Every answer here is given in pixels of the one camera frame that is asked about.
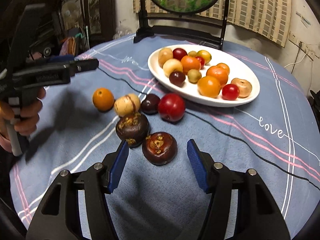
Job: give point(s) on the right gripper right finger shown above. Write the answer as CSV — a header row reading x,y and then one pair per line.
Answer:
x,y
257,215

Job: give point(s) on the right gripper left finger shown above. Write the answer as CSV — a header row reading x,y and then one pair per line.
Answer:
x,y
57,215

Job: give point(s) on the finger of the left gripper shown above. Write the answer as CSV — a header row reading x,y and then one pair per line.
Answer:
x,y
63,58
78,66

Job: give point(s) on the small olive-yellow fruit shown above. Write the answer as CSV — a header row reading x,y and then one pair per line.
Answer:
x,y
192,53

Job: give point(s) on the tan persimmon fruit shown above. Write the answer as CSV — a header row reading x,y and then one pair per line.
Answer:
x,y
244,86

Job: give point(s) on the red cherry tomato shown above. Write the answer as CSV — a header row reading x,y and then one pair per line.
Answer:
x,y
230,92

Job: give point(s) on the person's left hand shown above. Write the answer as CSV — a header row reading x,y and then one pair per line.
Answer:
x,y
29,117

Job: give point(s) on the large orange on cloth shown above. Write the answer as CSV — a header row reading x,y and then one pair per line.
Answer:
x,y
103,99

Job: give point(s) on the dark wooden cabinet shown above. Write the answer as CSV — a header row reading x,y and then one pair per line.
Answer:
x,y
67,26

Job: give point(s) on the beige striped pepino melon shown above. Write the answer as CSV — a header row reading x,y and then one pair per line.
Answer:
x,y
127,104

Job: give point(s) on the small dark plum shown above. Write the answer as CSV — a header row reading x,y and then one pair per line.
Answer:
x,y
150,104

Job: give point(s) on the brown mangosteen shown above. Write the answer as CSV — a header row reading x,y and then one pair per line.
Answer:
x,y
133,128
159,148

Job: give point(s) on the large yellow pepino melon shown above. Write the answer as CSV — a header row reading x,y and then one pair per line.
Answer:
x,y
164,55

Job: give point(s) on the blue striped tablecloth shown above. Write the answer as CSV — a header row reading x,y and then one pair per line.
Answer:
x,y
276,134

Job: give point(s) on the pale yellow round fruit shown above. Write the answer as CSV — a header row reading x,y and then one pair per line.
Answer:
x,y
172,65

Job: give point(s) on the dark red cherry plum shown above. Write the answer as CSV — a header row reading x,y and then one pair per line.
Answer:
x,y
177,78

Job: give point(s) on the large red plum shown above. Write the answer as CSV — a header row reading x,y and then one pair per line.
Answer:
x,y
171,107

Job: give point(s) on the dimpled orange mandarin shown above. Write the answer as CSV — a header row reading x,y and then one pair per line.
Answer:
x,y
189,63

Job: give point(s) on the olive green small fruit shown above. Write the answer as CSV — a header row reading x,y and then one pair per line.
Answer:
x,y
194,75

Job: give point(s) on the white oval plate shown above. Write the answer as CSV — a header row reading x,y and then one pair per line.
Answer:
x,y
189,91

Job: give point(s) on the yellow-green orange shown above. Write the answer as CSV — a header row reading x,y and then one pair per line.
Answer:
x,y
205,55

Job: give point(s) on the round goldfish screen ornament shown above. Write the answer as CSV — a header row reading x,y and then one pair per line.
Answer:
x,y
182,11

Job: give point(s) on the orange fruit in plate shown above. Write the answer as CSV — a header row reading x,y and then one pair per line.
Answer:
x,y
209,86

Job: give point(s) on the smooth orange fruit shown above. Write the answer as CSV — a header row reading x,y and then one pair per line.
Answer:
x,y
224,66

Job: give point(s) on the wall power socket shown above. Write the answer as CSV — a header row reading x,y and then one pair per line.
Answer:
x,y
311,50

